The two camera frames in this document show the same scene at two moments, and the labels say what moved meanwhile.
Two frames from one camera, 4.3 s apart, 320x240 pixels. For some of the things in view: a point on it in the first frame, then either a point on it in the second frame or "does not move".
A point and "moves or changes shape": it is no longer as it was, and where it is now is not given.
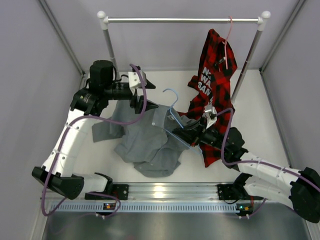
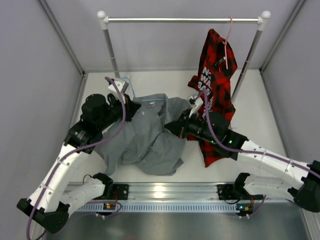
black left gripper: [138, 106] to [131, 107]
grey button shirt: [148, 141] moves or changes shape
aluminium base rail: [168, 192] does not move
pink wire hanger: [225, 42] does not move
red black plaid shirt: [211, 94] does not move
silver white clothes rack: [103, 21] does not move
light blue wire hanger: [196, 149] to [142, 100]
